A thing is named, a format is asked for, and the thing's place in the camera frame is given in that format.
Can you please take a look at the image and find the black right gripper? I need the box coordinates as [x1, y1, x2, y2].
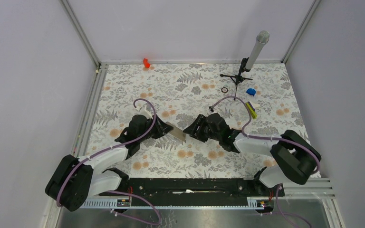
[183, 114, 221, 143]

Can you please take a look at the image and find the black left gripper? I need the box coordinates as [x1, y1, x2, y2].
[138, 114, 173, 143]

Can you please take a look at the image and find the white remote control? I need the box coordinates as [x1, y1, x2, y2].
[166, 122, 186, 143]

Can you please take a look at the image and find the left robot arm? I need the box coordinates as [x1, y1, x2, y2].
[45, 114, 174, 211]

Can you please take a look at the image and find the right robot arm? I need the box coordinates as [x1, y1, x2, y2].
[183, 113, 321, 196]

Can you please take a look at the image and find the floral patterned table mat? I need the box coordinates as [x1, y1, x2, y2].
[86, 64, 308, 178]

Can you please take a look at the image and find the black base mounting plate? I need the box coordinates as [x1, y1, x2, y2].
[113, 178, 285, 199]

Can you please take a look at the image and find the red plastic block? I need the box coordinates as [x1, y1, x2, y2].
[143, 58, 151, 68]

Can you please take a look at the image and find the black microphone tripod stand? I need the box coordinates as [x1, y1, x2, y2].
[220, 57, 252, 96]

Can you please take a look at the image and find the blue plastic cap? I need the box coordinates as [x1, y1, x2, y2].
[246, 88, 257, 96]

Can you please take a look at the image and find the grey microphone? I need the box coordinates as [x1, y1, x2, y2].
[244, 30, 270, 72]

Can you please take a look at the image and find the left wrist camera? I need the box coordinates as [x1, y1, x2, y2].
[136, 106, 152, 119]

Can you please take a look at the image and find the aluminium frame rail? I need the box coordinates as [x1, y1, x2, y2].
[45, 0, 109, 228]

